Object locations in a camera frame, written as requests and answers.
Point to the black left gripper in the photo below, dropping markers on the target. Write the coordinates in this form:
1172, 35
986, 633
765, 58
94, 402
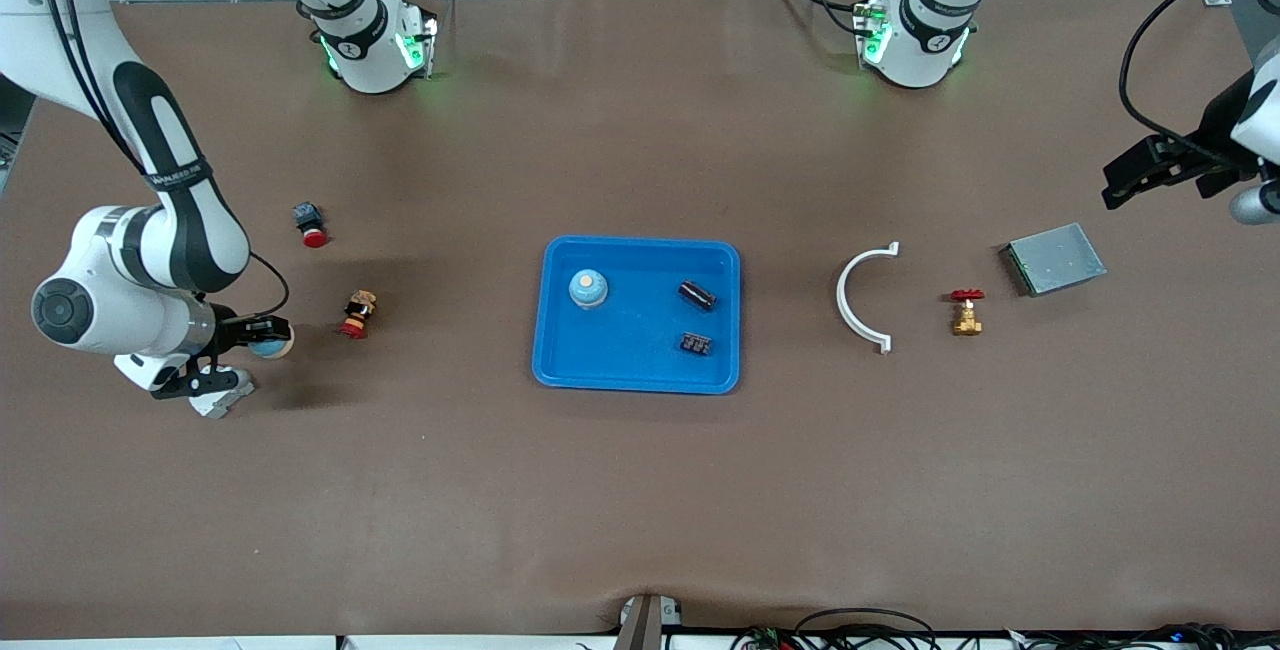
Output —
1206, 133

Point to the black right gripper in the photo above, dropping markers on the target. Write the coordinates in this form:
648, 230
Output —
229, 332

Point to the blue call bell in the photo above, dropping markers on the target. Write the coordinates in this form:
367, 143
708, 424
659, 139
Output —
272, 350
588, 292

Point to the small black connector block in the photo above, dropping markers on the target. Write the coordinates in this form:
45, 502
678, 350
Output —
697, 343

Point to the large black electrolytic capacitor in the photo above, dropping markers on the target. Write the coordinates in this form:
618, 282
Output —
697, 296

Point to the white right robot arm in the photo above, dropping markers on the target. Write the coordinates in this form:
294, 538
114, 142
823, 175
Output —
60, 30

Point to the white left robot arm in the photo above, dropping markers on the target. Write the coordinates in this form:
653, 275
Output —
915, 40

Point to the blue plastic tray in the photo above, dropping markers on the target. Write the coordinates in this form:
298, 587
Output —
640, 350

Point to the white circuit breaker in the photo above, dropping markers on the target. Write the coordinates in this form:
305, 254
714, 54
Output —
215, 408

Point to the orange emergency stop button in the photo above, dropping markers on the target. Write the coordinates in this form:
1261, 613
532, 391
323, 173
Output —
358, 318

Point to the grey metal box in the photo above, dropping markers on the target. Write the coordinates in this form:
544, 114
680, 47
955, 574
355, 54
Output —
1055, 260

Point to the brown table mat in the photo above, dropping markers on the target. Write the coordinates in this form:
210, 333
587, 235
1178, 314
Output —
640, 510

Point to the red push button switch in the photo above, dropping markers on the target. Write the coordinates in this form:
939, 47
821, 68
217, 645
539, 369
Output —
312, 230

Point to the brown mount post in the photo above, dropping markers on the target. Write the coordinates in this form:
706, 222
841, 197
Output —
643, 630

